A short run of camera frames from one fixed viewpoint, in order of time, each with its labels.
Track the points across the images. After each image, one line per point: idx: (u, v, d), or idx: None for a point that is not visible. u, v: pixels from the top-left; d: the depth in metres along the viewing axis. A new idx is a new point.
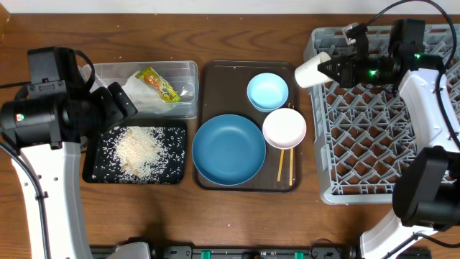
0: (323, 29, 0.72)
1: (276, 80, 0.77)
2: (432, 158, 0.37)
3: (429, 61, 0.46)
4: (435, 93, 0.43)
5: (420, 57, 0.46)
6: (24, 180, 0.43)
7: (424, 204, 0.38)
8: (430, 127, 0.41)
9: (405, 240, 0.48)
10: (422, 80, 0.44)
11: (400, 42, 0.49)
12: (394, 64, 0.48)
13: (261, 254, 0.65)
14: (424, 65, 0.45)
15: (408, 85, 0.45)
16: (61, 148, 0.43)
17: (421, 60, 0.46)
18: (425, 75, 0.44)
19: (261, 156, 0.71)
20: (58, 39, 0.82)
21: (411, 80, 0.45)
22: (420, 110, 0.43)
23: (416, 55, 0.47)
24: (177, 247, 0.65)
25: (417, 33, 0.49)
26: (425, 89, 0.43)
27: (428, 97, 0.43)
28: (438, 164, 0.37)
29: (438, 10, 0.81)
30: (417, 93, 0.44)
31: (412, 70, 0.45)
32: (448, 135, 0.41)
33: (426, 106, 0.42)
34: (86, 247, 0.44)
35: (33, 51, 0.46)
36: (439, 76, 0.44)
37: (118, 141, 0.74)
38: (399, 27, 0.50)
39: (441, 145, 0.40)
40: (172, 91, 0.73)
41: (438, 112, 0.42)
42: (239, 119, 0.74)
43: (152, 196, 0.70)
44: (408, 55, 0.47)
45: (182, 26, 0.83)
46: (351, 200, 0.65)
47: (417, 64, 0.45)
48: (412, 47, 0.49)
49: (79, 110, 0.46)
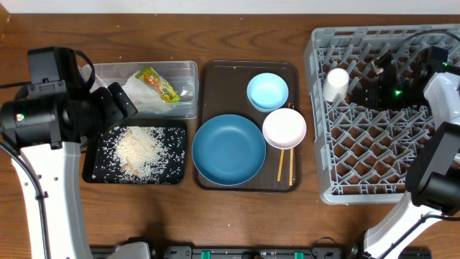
0: (323, 29, 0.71)
1: (276, 80, 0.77)
2: (450, 132, 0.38)
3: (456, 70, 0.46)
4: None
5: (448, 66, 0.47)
6: (24, 180, 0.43)
7: (434, 180, 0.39)
8: (451, 112, 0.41)
9: (412, 226, 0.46)
10: (449, 79, 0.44)
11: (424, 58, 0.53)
12: (422, 70, 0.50)
13: (262, 253, 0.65)
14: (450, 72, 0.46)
15: (434, 85, 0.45)
16: (61, 148, 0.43)
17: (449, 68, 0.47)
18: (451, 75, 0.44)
19: (261, 156, 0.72)
20: (59, 39, 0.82)
21: (436, 80, 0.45)
22: (442, 102, 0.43)
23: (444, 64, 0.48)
24: (177, 247, 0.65)
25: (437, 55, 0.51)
26: (449, 85, 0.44)
27: (451, 91, 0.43)
28: (454, 137, 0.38)
29: (436, 11, 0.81)
30: (440, 90, 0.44)
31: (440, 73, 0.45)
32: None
33: (449, 96, 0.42)
34: (86, 247, 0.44)
35: (33, 51, 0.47)
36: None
37: (118, 141, 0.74)
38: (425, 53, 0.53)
39: None
40: (172, 91, 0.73)
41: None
42: (239, 119, 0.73)
43: (151, 196, 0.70)
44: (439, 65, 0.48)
45: (182, 26, 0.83)
46: (351, 199, 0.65)
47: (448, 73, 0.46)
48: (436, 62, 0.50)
49: (79, 110, 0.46)
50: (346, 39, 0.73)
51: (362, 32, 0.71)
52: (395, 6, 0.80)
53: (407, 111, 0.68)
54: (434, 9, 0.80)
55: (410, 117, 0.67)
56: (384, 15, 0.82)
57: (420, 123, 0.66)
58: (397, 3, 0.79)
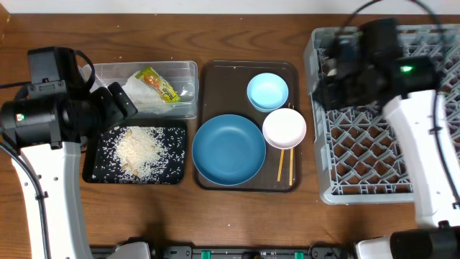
0: (323, 30, 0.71)
1: (275, 80, 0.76)
2: (438, 243, 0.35)
3: (419, 75, 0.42)
4: (434, 133, 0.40)
5: (409, 71, 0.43)
6: (24, 180, 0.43)
7: None
8: (430, 190, 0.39)
9: None
10: (410, 116, 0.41)
11: (375, 50, 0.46)
12: (379, 79, 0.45)
13: (262, 253, 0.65)
14: (413, 80, 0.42)
15: (402, 119, 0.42)
16: (61, 148, 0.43)
17: (411, 74, 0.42)
18: (419, 101, 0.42)
19: (261, 156, 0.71)
20: (59, 39, 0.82)
21: (402, 111, 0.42)
22: (416, 162, 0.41)
23: (406, 68, 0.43)
24: (177, 247, 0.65)
25: (389, 38, 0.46)
26: (421, 128, 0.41)
27: (422, 137, 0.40)
28: (446, 245, 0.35)
29: (435, 11, 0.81)
30: (408, 131, 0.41)
31: (407, 95, 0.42)
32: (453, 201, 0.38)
33: (423, 152, 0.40)
34: (86, 248, 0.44)
35: (33, 51, 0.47)
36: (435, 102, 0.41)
37: (118, 141, 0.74)
38: (366, 37, 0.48)
39: (443, 211, 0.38)
40: (171, 91, 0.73)
41: (438, 164, 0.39)
42: (239, 119, 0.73)
43: (151, 196, 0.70)
44: (397, 65, 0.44)
45: (182, 26, 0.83)
46: (351, 199, 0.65)
47: (409, 82, 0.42)
48: (389, 51, 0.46)
49: (79, 110, 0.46)
50: None
51: None
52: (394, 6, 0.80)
53: None
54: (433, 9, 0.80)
55: None
56: (384, 15, 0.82)
57: None
58: (396, 4, 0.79)
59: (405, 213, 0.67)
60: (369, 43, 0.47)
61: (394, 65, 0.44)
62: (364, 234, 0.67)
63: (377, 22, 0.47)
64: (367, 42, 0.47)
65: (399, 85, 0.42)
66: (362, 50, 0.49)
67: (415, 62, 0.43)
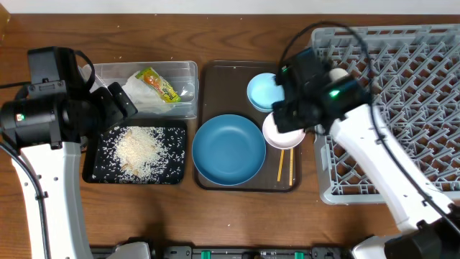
0: (323, 30, 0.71)
1: (260, 83, 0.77)
2: (422, 244, 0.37)
3: (346, 96, 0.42)
4: (380, 142, 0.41)
5: (337, 95, 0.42)
6: (24, 180, 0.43)
7: None
8: (397, 197, 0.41)
9: None
10: (353, 134, 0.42)
11: (302, 80, 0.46)
12: (313, 111, 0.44)
13: (262, 253, 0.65)
14: (344, 102, 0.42)
15: (348, 139, 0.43)
16: (61, 148, 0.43)
17: (339, 97, 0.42)
18: (357, 119, 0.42)
19: (261, 157, 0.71)
20: (59, 39, 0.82)
21: (344, 133, 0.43)
22: (376, 175, 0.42)
23: (333, 93, 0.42)
24: (177, 247, 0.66)
25: (310, 66, 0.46)
26: (367, 142, 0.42)
27: (371, 150, 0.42)
28: (429, 244, 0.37)
29: (436, 11, 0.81)
30: (357, 148, 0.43)
31: (342, 117, 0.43)
32: (422, 199, 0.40)
33: (378, 165, 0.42)
34: (86, 248, 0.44)
35: (33, 51, 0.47)
36: (372, 116, 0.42)
37: (118, 141, 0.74)
38: (293, 70, 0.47)
39: (416, 213, 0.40)
40: (171, 91, 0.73)
41: (394, 170, 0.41)
42: (239, 119, 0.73)
43: (151, 196, 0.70)
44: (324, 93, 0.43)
45: (182, 26, 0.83)
46: (351, 199, 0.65)
47: (342, 106, 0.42)
48: (317, 79, 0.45)
49: (79, 110, 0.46)
50: (346, 39, 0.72)
51: (362, 32, 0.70)
52: (395, 6, 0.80)
53: (407, 112, 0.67)
54: (433, 9, 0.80)
55: (410, 117, 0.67)
56: (384, 15, 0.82)
57: (420, 123, 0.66)
58: (396, 4, 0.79)
59: None
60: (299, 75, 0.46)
61: (323, 95, 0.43)
62: (364, 234, 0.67)
63: (299, 55, 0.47)
64: (295, 75, 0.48)
65: (334, 112, 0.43)
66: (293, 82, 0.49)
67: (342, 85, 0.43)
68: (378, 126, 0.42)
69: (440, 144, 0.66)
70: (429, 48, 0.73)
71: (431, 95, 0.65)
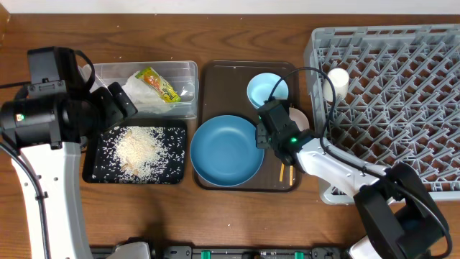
0: (323, 30, 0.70)
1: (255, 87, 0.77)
2: (366, 199, 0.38)
3: (302, 139, 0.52)
4: (325, 152, 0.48)
5: (295, 140, 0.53)
6: (24, 180, 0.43)
7: (392, 240, 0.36)
8: (346, 180, 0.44)
9: None
10: (306, 154, 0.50)
11: (276, 132, 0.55)
12: (287, 158, 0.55)
13: (261, 253, 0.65)
14: (303, 142, 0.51)
15: (305, 160, 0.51)
16: (61, 148, 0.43)
17: (297, 141, 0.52)
18: (309, 146, 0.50)
19: (260, 157, 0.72)
20: (58, 39, 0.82)
21: (302, 157, 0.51)
22: (332, 177, 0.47)
23: (292, 139, 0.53)
24: (177, 247, 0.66)
25: (281, 118, 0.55)
26: (317, 155, 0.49)
27: (319, 156, 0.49)
28: (371, 198, 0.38)
29: (436, 11, 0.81)
30: (315, 165, 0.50)
31: (299, 149, 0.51)
32: (361, 172, 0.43)
33: (328, 166, 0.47)
34: (86, 248, 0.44)
35: (33, 51, 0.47)
36: (320, 140, 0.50)
37: (118, 141, 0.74)
38: (267, 119, 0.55)
39: (360, 183, 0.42)
40: (171, 91, 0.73)
41: (338, 165, 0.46)
42: (239, 119, 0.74)
43: (151, 196, 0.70)
44: (288, 142, 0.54)
45: (182, 26, 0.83)
46: (351, 199, 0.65)
47: (300, 143, 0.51)
48: (285, 128, 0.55)
49: (78, 110, 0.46)
50: (346, 39, 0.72)
51: (363, 32, 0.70)
52: (395, 6, 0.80)
53: (407, 112, 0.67)
54: (434, 9, 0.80)
55: (410, 117, 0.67)
56: (384, 15, 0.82)
57: (420, 123, 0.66)
58: (397, 3, 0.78)
59: None
60: (270, 123, 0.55)
61: (287, 144, 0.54)
62: (364, 233, 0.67)
63: (269, 110, 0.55)
64: (268, 124, 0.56)
65: (295, 150, 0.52)
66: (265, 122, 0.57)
67: (300, 134, 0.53)
68: (324, 143, 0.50)
69: (440, 144, 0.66)
70: (429, 47, 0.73)
71: (431, 95, 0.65)
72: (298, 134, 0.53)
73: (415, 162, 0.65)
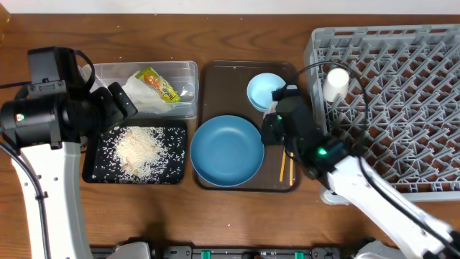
0: (323, 30, 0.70)
1: (261, 84, 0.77)
2: None
3: (334, 155, 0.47)
4: (370, 187, 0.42)
5: (325, 154, 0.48)
6: (24, 180, 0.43)
7: None
8: (401, 234, 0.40)
9: None
10: (346, 183, 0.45)
11: (299, 137, 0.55)
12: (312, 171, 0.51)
13: (262, 253, 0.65)
14: (336, 160, 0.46)
15: (344, 189, 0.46)
16: (61, 148, 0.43)
17: (328, 156, 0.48)
18: (347, 169, 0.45)
19: (260, 157, 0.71)
20: (59, 39, 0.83)
21: (338, 184, 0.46)
22: (379, 217, 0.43)
23: (322, 152, 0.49)
24: (177, 247, 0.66)
25: (304, 123, 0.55)
26: (361, 188, 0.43)
27: (366, 194, 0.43)
28: None
29: (436, 11, 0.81)
30: (356, 197, 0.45)
31: (333, 169, 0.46)
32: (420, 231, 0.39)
33: (375, 207, 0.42)
34: (86, 248, 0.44)
35: (33, 51, 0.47)
36: (361, 165, 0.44)
37: (118, 141, 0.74)
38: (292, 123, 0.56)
39: (419, 245, 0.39)
40: (172, 91, 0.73)
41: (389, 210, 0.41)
42: (239, 119, 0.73)
43: (151, 196, 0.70)
44: (313, 152, 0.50)
45: (182, 26, 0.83)
46: None
47: (331, 160, 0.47)
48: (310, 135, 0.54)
49: (79, 110, 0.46)
50: (346, 39, 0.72)
51: (362, 32, 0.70)
52: (395, 7, 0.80)
53: (407, 112, 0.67)
54: (434, 10, 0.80)
55: (410, 117, 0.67)
56: (384, 15, 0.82)
57: (420, 123, 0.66)
58: (397, 3, 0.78)
59: None
60: (293, 126, 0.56)
61: (313, 155, 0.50)
62: (363, 233, 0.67)
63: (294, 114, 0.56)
64: (290, 129, 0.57)
65: (326, 167, 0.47)
66: (288, 126, 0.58)
67: (329, 147, 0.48)
68: (367, 171, 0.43)
69: (440, 144, 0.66)
70: (429, 48, 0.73)
71: (431, 95, 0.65)
72: (328, 147, 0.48)
73: (415, 162, 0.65)
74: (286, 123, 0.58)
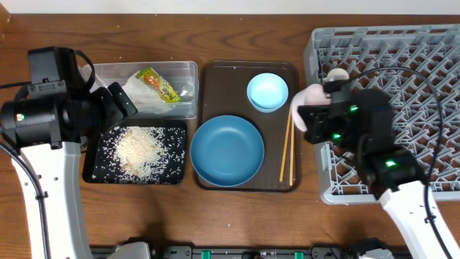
0: (323, 30, 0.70)
1: (261, 83, 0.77)
2: None
3: (403, 170, 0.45)
4: (429, 221, 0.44)
5: (394, 166, 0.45)
6: (24, 180, 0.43)
7: None
8: None
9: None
10: (404, 208, 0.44)
11: (368, 138, 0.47)
12: (369, 175, 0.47)
13: (262, 254, 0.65)
14: (401, 176, 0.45)
15: (397, 211, 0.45)
16: (61, 148, 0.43)
17: (396, 169, 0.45)
18: (407, 193, 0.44)
19: (260, 157, 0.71)
20: (59, 39, 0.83)
21: (393, 203, 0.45)
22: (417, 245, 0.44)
23: (389, 162, 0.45)
24: (177, 247, 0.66)
25: (386, 126, 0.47)
26: (416, 218, 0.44)
27: (420, 224, 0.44)
28: None
29: (436, 11, 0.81)
30: (405, 221, 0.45)
31: (396, 184, 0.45)
32: None
33: (420, 238, 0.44)
34: (86, 248, 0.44)
35: (33, 51, 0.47)
36: (425, 198, 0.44)
37: (118, 141, 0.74)
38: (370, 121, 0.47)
39: None
40: (172, 91, 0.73)
41: (436, 247, 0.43)
42: (239, 119, 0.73)
43: (151, 196, 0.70)
44: (380, 158, 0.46)
45: (182, 26, 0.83)
46: (351, 199, 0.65)
47: (399, 175, 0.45)
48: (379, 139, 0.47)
49: (79, 110, 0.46)
50: (346, 39, 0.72)
51: (362, 32, 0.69)
52: (395, 7, 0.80)
53: (407, 112, 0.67)
54: (433, 10, 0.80)
55: (410, 117, 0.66)
56: (384, 15, 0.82)
57: (420, 123, 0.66)
58: (397, 3, 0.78)
59: None
60: (370, 126, 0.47)
61: (380, 162, 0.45)
62: (363, 233, 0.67)
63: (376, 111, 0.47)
64: (365, 129, 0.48)
65: (390, 179, 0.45)
66: (360, 124, 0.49)
67: (398, 157, 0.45)
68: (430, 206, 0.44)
69: (440, 144, 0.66)
70: (429, 48, 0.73)
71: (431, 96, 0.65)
72: (399, 160, 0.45)
73: None
74: (343, 119, 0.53)
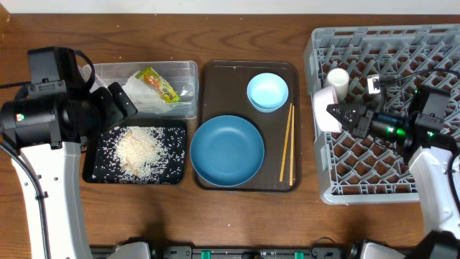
0: (323, 30, 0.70)
1: (260, 83, 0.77)
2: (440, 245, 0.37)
3: (441, 139, 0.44)
4: (447, 174, 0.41)
5: (433, 135, 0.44)
6: (24, 180, 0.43)
7: None
8: (440, 210, 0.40)
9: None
10: (428, 157, 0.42)
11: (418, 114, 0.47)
12: (406, 139, 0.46)
13: (262, 253, 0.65)
14: (436, 143, 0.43)
15: (420, 158, 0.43)
16: (61, 148, 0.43)
17: (433, 137, 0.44)
18: (437, 152, 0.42)
19: (260, 157, 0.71)
20: (59, 39, 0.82)
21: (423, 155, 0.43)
22: (429, 189, 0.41)
23: (429, 132, 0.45)
24: (177, 247, 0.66)
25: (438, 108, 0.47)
26: (437, 167, 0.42)
27: (438, 171, 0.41)
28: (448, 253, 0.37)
29: (435, 11, 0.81)
30: (425, 168, 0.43)
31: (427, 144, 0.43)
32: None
33: (435, 183, 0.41)
34: (86, 248, 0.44)
35: (33, 51, 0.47)
36: (453, 157, 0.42)
37: (118, 141, 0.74)
38: (422, 100, 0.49)
39: (451, 229, 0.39)
40: (172, 91, 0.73)
41: (447, 193, 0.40)
42: (239, 119, 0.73)
43: (151, 196, 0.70)
44: (422, 128, 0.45)
45: (182, 26, 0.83)
46: (351, 199, 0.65)
47: (434, 142, 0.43)
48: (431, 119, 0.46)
49: (79, 110, 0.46)
50: (346, 39, 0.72)
51: (362, 32, 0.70)
52: (395, 7, 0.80)
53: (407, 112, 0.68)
54: (433, 10, 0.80)
55: None
56: (384, 15, 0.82)
57: None
58: (397, 3, 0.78)
59: (404, 214, 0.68)
60: (423, 103, 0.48)
61: (420, 130, 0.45)
62: (363, 233, 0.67)
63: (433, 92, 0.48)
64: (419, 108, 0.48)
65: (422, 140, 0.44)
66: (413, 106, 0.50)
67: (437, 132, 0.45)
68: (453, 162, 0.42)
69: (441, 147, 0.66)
70: (429, 47, 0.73)
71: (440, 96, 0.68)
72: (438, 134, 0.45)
73: None
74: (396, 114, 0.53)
